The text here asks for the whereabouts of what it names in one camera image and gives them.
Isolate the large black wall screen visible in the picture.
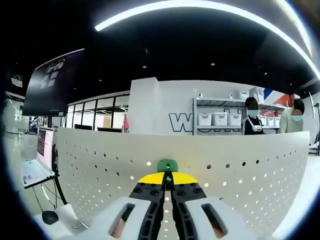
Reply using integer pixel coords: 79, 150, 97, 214
22, 48, 86, 117

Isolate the grey metal storage shelf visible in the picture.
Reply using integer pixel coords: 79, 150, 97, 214
191, 96, 288, 136

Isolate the white ceiling light strip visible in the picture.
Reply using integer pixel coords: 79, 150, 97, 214
94, 0, 320, 81

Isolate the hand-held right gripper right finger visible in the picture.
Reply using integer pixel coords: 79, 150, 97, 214
169, 171, 258, 240

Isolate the white perforated mounting plate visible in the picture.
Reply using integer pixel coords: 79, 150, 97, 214
53, 126, 311, 236

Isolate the open laptop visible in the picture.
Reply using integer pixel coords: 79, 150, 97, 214
20, 126, 56, 189

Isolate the green hook assembly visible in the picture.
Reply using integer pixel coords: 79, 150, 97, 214
157, 159, 179, 187

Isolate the black laptop stand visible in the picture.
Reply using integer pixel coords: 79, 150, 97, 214
32, 143, 69, 210

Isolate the black computer mouse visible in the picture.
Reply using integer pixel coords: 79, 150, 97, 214
41, 210, 60, 225

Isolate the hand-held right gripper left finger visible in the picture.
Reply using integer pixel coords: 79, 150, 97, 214
74, 171, 166, 240

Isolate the row of white storage bins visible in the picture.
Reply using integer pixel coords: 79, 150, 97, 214
196, 86, 281, 127

